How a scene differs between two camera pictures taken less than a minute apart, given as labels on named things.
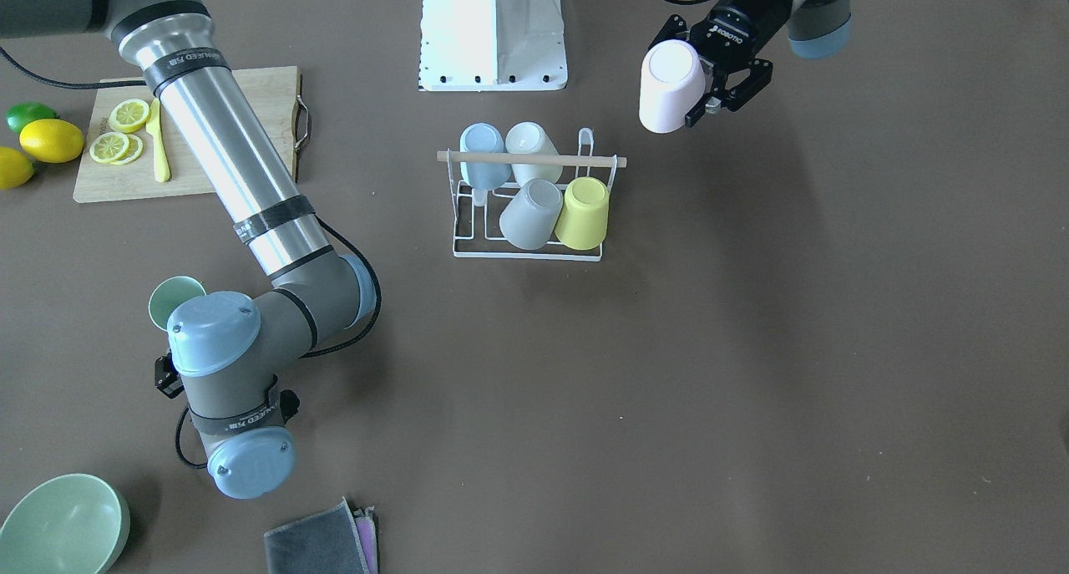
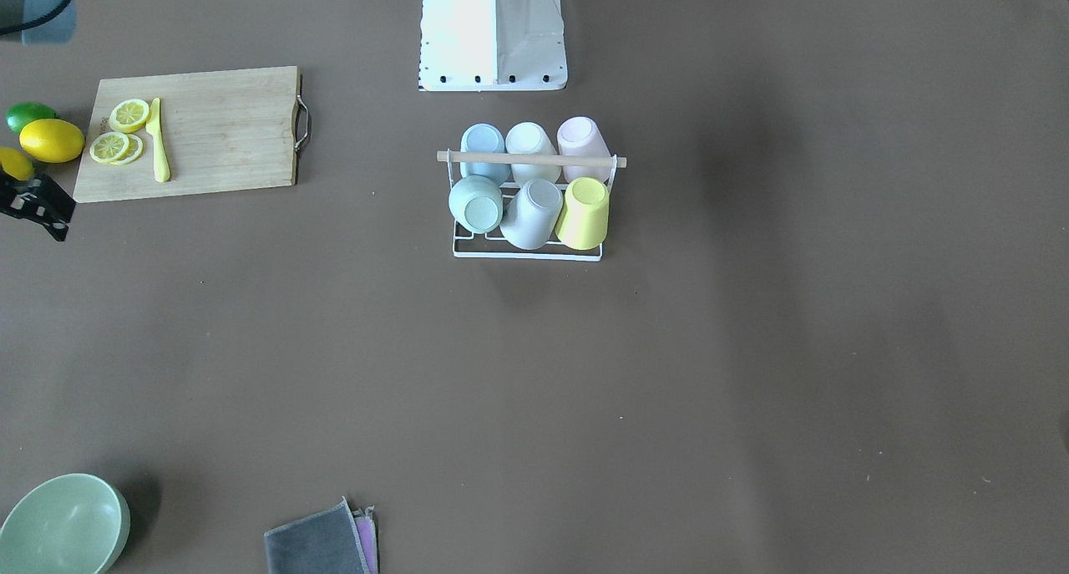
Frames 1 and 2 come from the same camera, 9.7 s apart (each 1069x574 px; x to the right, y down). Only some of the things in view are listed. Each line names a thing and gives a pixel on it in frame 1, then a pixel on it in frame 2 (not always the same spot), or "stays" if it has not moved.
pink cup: x=672 y=83 → x=582 y=135
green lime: x=22 y=114 stays
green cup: x=169 y=294 → x=476 y=202
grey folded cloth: x=336 y=540 stays
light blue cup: x=483 y=137 stays
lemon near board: x=51 y=140 stays
